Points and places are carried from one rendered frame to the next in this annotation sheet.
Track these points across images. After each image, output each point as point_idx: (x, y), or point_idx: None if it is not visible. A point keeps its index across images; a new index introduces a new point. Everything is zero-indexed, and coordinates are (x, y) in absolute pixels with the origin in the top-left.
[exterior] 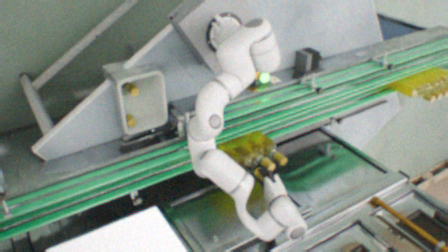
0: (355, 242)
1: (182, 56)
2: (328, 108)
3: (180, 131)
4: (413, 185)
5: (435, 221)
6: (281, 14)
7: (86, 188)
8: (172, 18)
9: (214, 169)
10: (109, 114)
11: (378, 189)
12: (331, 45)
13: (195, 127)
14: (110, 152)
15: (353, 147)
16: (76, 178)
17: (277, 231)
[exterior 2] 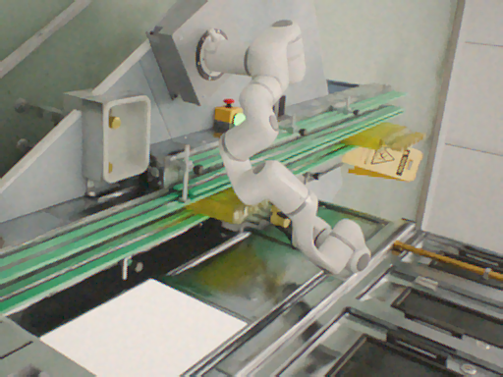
0: (401, 286)
1: (155, 86)
2: (298, 164)
3: (166, 179)
4: (422, 230)
5: (464, 257)
6: None
7: (80, 246)
8: (153, 33)
9: (280, 180)
10: (76, 158)
11: (394, 235)
12: (287, 93)
13: (247, 134)
14: (83, 208)
15: (338, 205)
16: (55, 239)
17: (348, 257)
